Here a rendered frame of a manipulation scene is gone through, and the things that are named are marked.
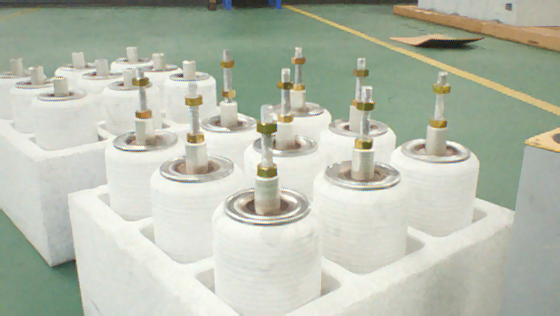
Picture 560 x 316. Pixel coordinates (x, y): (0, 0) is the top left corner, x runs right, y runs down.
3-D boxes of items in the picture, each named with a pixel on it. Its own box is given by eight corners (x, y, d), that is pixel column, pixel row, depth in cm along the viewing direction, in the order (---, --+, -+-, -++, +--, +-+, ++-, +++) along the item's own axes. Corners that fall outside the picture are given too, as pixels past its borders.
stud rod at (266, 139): (261, 189, 47) (260, 104, 45) (273, 189, 47) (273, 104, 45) (261, 194, 46) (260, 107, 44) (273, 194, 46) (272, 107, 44)
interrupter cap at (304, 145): (318, 160, 59) (318, 154, 59) (248, 159, 60) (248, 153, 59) (318, 139, 66) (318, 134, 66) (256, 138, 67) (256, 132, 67)
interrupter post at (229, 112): (217, 125, 72) (216, 101, 71) (235, 123, 73) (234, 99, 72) (223, 130, 70) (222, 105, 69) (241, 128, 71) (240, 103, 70)
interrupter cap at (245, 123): (193, 122, 73) (193, 117, 73) (246, 117, 76) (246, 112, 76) (209, 138, 67) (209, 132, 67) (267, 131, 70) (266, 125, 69)
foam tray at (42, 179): (156, 154, 137) (150, 83, 131) (250, 203, 109) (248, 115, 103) (-13, 193, 114) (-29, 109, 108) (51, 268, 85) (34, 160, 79)
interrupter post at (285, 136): (295, 152, 62) (295, 124, 61) (274, 152, 62) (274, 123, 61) (296, 145, 64) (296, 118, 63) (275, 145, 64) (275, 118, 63)
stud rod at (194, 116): (195, 158, 55) (191, 84, 52) (189, 156, 55) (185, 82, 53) (203, 156, 55) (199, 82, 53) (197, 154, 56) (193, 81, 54)
